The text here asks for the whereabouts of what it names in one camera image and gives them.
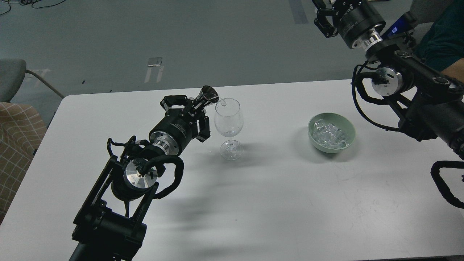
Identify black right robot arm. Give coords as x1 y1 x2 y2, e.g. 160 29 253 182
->
313 0 463 158

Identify grey chair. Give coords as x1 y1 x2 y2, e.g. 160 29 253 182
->
0 58 65 102

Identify person forearm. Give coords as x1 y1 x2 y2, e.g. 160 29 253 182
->
441 65 464 84

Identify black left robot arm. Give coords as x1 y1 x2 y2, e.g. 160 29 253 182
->
70 93 219 261

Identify green bowl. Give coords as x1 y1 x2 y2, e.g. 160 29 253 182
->
307 113 357 154

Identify steel cocktail jigger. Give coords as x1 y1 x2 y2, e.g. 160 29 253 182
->
192 85 219 112

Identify clear ice cubes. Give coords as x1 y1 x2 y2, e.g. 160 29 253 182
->
311 119 351 150

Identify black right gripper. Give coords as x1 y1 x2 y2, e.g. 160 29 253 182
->
312 0 386 49

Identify person teal torso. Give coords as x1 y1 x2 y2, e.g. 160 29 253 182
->
415 0 464 71

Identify clear wine glass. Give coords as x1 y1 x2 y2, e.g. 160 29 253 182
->
214 98 244 161

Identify metal floor plate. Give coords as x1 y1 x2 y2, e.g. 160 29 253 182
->
146 57 163 67

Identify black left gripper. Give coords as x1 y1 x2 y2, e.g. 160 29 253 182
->
149 95 211 156

